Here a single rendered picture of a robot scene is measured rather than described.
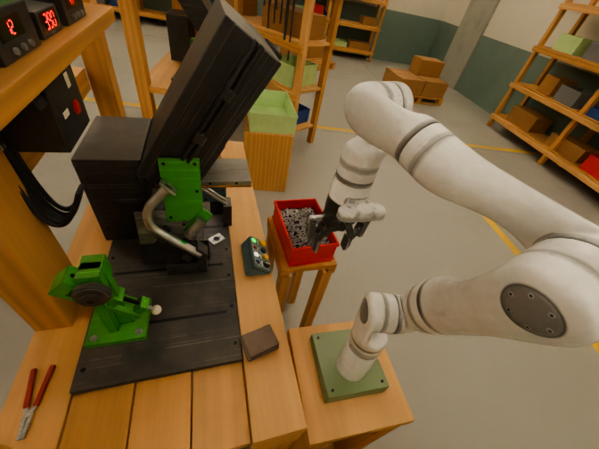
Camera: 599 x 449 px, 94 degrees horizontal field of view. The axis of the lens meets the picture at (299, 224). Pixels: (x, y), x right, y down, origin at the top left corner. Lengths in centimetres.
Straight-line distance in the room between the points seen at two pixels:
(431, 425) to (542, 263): 179
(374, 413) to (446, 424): 116
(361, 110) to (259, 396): 74
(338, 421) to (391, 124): 79
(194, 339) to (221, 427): 24
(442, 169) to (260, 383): 72
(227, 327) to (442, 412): 151
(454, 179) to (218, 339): 77
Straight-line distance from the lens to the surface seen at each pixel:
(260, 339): 90
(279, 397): 88
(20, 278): 91
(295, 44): 334
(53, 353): 106
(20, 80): 68
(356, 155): 47
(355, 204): 50
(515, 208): 39
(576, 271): 34
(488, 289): 37
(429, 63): 732
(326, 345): 97
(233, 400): 90
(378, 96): 42
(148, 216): 96
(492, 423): 229
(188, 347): 93
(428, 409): 209
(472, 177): 38
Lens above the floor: 175
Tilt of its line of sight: 42 degrees down
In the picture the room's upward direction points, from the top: 13 degrees clockwise
